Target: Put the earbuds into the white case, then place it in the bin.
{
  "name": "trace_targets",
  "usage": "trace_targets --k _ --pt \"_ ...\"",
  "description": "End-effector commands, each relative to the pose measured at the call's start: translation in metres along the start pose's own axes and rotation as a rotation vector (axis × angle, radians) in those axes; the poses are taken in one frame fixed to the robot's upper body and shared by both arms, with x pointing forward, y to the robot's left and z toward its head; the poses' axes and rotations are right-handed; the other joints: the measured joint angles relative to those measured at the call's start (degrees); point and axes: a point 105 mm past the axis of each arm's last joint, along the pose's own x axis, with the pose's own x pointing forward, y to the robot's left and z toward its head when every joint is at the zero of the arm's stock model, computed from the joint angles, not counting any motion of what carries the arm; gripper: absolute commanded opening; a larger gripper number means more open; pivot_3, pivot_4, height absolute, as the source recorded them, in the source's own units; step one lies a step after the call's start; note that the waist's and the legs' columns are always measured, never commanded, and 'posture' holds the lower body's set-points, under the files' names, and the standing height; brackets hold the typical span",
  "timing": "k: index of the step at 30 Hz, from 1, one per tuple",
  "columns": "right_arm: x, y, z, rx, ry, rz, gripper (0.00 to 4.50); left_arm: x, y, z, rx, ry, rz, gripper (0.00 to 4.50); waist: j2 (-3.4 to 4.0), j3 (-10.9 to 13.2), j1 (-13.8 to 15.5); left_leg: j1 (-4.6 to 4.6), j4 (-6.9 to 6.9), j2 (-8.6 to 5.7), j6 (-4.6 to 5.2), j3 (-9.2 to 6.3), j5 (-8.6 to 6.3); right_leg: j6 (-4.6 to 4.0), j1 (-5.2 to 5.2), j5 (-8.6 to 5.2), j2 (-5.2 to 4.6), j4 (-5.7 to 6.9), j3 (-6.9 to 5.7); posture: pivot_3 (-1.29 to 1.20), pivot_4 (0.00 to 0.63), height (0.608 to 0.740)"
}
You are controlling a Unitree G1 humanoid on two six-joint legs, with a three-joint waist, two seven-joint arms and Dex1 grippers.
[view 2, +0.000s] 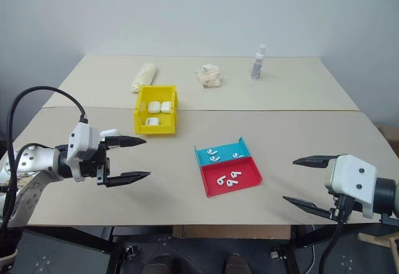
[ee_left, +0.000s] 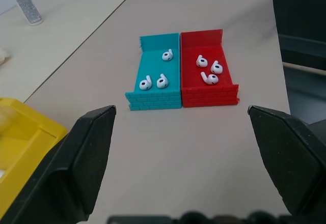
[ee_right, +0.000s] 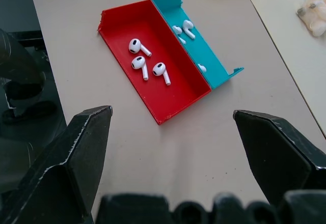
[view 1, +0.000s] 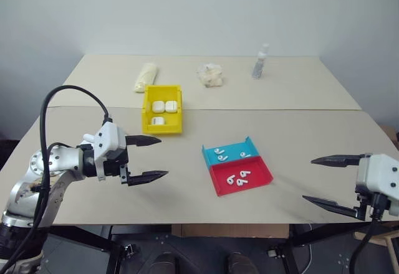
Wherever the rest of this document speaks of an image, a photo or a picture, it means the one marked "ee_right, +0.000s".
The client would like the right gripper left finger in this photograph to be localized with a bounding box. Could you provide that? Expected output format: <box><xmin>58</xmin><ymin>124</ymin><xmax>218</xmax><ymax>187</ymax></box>
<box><xmin>0</xmin><ymin>105</ymin><xmax>114</xmax><ymax>224</ymax></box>

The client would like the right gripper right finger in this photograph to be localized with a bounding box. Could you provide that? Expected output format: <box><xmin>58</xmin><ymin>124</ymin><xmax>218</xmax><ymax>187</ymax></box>
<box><xmin>233</xmin><ymin>109</ymin><xmax>326</xmax><ymax>206</ymax></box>

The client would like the black robot body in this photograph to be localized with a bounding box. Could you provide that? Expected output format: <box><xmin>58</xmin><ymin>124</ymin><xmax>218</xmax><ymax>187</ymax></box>
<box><xmin>0</xmin><ymin>28</ymin><xmax>47</xmax><ymax>100</ymax></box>

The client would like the red open plastic tray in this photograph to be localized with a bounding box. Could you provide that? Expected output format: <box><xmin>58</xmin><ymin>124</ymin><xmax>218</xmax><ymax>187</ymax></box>
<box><xmin>97</xmin><ymin>0</ymin><xmax>212</xmax><ymax>126</ymax></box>

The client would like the teal open plastic tray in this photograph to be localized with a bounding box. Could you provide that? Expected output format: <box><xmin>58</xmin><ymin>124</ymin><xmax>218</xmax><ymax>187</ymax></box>
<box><xmin>151</xmin><ymin>0</ymin><xmax>245</xmax><ymax>90</ymax></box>

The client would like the cream plush toy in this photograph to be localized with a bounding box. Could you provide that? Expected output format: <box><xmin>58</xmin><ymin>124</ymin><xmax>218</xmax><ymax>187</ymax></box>
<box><xmin>296</xmin><ymin>0</ymin><xmax>326</xmax><ymax>38</ymax></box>

